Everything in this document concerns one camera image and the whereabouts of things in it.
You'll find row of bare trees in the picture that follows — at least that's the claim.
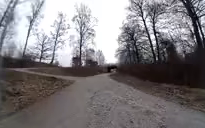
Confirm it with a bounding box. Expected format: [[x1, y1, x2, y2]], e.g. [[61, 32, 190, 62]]
[[115, 0, 205, 66]]

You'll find brown grassy embankment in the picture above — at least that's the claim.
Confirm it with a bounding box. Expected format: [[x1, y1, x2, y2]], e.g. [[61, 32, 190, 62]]
[[0, 53, 108, 78]]

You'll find group of bare trees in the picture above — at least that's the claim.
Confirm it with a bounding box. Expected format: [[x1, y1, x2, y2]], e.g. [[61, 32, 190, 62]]
[[0, 0, 106, 67]]

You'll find leaf-strewn grass patch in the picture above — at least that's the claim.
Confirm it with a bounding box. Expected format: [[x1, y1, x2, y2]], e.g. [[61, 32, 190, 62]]
[[0, 69, 76, 122]]

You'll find dark underpass bridge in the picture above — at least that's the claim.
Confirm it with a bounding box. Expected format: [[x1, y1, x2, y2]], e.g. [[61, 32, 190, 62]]
[[105, 63, 119, 73]]

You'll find dark hedge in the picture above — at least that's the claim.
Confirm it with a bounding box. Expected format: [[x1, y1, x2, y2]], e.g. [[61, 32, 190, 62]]
[[117, 53, 205, 90]]

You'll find grey gravel path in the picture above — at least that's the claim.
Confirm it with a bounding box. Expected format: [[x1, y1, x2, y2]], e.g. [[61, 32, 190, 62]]
[[0, 67, 205, 128]]

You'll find leaf-strewn grass verge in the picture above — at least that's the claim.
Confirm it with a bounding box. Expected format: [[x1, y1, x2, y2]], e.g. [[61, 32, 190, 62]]
[[109, 72, 205, 115]]

